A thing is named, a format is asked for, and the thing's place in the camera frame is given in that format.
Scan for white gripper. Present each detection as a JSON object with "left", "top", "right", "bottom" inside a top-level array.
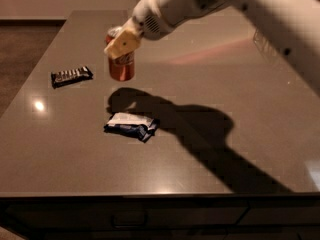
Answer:
[{"left": 104, "top": 0, "right": 173, "bottom": 59}]

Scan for orange coke can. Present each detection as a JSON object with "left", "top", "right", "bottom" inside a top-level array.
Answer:
[{"left": 106, "top": 26, "right": 135, "bottom": 81}]

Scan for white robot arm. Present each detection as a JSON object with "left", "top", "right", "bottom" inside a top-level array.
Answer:
[{"left": 105, "top": 0, "right": 320, "bottom": 94}]

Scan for black chocolate bar wrapper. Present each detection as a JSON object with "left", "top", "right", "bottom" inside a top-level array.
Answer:
[{"left": 51, "top": 66, "right": 93, "bottom": 89}]

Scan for blue white snack packet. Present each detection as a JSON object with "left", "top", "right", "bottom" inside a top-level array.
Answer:
[{"left": 104, "top": 112, "right": 160, "bottom": 143}]

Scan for dark drawer with handle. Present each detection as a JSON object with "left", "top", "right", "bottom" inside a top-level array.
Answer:
[{"left": 6, "top": 200, "right": 247, "bottom": 231}]

